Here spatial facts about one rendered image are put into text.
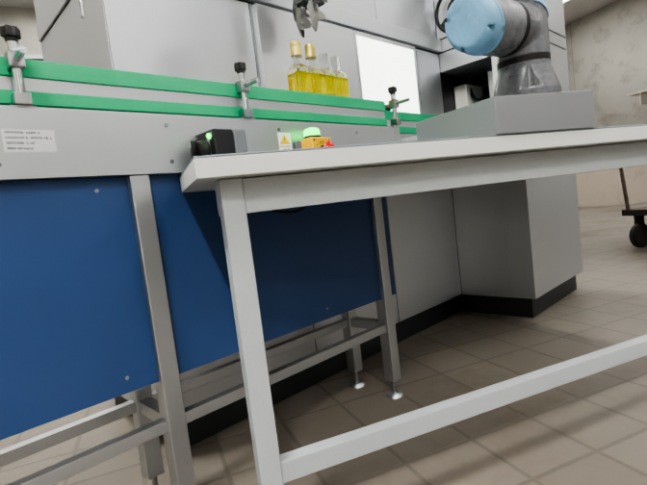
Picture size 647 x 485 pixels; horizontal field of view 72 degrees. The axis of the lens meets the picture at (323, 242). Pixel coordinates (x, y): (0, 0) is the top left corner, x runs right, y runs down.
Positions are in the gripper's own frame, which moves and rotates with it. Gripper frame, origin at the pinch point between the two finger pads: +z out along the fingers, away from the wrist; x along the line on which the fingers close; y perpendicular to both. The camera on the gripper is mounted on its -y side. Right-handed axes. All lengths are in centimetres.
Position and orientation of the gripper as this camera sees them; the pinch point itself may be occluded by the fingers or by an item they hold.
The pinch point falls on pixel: (307, 30)
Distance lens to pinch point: 157.8
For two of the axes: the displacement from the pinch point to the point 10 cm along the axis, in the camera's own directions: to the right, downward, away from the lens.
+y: 7.0, -1.4, 7.0
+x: -7.0, 0.2, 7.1
